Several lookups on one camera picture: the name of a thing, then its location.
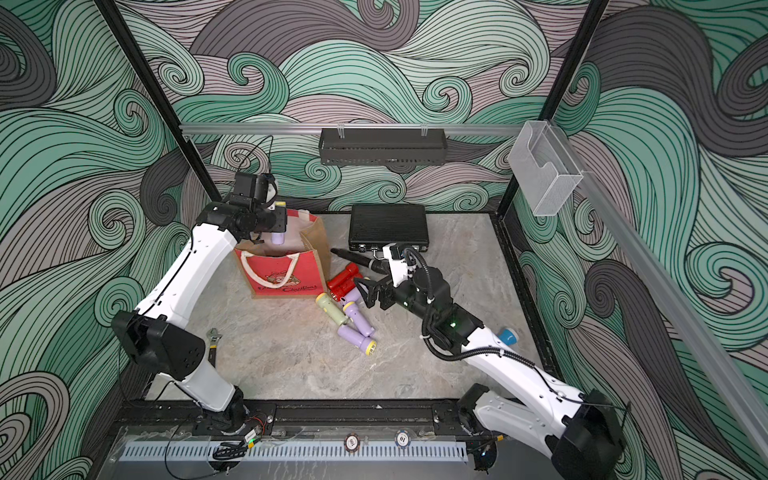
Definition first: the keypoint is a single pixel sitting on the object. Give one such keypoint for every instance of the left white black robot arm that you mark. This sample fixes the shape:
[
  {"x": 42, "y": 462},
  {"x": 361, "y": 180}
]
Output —
[{"x": 154, "y": 334}]

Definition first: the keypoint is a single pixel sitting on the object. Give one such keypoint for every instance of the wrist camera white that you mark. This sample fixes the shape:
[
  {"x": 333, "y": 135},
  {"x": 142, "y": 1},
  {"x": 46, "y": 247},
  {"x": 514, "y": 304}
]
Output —
[
  {"x": 397, "y": 256},
  {"x": 272, "y": 191}
]

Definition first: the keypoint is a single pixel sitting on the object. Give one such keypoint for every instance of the clear plastic wall bin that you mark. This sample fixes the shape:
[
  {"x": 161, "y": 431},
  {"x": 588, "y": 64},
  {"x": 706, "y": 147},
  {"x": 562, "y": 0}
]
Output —
[{"x": 545, "y": 166}]

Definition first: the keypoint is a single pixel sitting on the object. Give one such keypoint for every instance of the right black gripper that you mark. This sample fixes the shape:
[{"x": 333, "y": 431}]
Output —
[{"x": 378, "y": 290}]

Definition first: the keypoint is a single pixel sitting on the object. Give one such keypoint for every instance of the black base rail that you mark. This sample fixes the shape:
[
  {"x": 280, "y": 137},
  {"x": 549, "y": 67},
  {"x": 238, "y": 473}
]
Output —
[{"x": 441, "y": 417}]

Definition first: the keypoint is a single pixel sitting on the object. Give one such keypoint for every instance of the green flashlight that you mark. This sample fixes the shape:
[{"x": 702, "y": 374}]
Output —
[{"x": 330, "y": 307}]

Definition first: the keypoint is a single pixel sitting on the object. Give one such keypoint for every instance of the red jute tote bag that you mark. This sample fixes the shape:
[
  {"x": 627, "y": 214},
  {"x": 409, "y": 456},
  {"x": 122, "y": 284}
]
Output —
[{"x": 298, "y": 267}]

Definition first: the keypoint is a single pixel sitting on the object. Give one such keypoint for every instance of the red flashlight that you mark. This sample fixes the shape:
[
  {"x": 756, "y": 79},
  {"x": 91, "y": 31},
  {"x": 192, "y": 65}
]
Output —
[
  {"x": 338, "y": 296},
  {"x": 342, "y": 279}
]

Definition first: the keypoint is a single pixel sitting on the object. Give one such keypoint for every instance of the red flashlight top lower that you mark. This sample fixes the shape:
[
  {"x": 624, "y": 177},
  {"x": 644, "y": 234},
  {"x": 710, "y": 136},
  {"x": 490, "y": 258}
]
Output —
[{"x": 338, "y": 296}]

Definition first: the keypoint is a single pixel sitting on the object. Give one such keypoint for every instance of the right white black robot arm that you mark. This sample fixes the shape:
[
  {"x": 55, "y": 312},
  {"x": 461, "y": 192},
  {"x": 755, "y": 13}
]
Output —
[{"x": 581, "y": 433}]

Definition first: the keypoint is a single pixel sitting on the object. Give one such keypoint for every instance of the red flashlight top upper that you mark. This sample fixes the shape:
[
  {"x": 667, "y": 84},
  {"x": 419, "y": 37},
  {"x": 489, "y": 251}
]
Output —
[{"x": 342, "y": 279}]

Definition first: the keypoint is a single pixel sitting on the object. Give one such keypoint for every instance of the black hard case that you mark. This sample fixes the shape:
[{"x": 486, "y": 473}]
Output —
[{"x": 373, "y": 226}]

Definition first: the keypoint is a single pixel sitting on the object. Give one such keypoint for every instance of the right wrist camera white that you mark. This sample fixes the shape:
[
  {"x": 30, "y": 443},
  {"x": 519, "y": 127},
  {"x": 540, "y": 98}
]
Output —
[{"x": 397, "y": 256}]

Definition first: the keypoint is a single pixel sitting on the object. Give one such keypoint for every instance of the black tool on table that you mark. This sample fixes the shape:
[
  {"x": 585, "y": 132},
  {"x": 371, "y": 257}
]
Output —
[{"x": 213, "y": 337}]

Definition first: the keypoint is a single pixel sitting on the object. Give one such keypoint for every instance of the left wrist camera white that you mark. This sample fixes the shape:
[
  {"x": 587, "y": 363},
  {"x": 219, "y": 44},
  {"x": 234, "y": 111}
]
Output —
[{"x": 272, "y": 191}]

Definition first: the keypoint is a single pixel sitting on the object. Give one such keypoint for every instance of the white slotted cable duct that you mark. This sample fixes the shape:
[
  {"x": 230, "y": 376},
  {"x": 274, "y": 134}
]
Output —
[{"x": 300, "y": 451}]

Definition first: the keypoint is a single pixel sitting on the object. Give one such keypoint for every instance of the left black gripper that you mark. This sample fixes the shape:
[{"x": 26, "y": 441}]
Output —
[{"x": 281, "y": 215}]

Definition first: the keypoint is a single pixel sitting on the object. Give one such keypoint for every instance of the black wall shelf tray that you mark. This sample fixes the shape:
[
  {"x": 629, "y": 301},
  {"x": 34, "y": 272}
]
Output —
[{"x": 359, "y": 146}]

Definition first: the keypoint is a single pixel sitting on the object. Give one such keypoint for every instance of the small blue object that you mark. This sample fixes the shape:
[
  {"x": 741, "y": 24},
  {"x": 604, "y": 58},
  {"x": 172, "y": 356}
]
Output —
[{"x": 508, "y": 336}]

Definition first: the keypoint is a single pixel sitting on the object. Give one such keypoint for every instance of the black microphone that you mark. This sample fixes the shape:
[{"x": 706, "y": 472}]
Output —
[{"x": 376, "y": 265}]

